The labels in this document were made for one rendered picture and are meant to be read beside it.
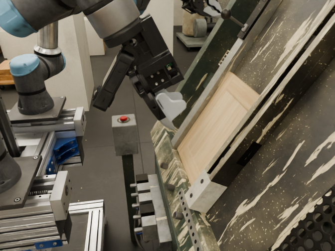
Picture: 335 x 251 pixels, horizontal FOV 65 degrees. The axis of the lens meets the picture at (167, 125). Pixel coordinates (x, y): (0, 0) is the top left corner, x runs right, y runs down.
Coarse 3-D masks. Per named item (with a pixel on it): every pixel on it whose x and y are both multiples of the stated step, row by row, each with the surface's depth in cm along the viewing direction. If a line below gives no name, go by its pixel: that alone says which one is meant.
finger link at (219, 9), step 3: (207, 0) 99; (210, 0) 98; (213, 0) 99; (207, 3) 99; (210, 3) 99; (213, 3) 99; (216, 3) 100; (210, 6) 103; (213, 6) 100; (216, 6) 100; (219, 6) 100; (216, 9) 101; (219, 9) 100; (219, 12) 101
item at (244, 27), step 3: (225, 9) 92; (228, 9) 92; (222, 12) 92; (225, 12) 92; (228, 12) 92; (222, 15) 93; (225, 15) 92; (228, 15) 92; (222, 18) 94; (225, 18) 93; (228, 18) 93; (231, 18) 95; (234, 18) 95; (234, 21) 96; (237, 21) 96; (240, 24) 97; (246, 24) 97; (243, 27) 98; (246, 27) 98; (243, 30) 98
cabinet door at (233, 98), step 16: (224, 80) 104; (240, 80) 95; (224, 96) 101; (240, 96) 91; (256, 96) 84; (208, 112) 106; (224, 112) 97; (240, 112) 89; (192, 128) 112; (208, 128) 102; (224, 128) 93; (192, 144) 108; (208, 144) 98; (192, 160) 103; (208, 160) 94; (192, 176) 99
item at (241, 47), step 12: (276, 0) 93; (264, 12) 95; (264, 24) 97; (252, 36) 98; (240, 48) 100; (228, 60) 103; (240, 60) 102; (216, 72) 108; (216, 84) 106; (204, 96) 109; (192, 108) 114; (192, 120) 112; (180, 132) 116
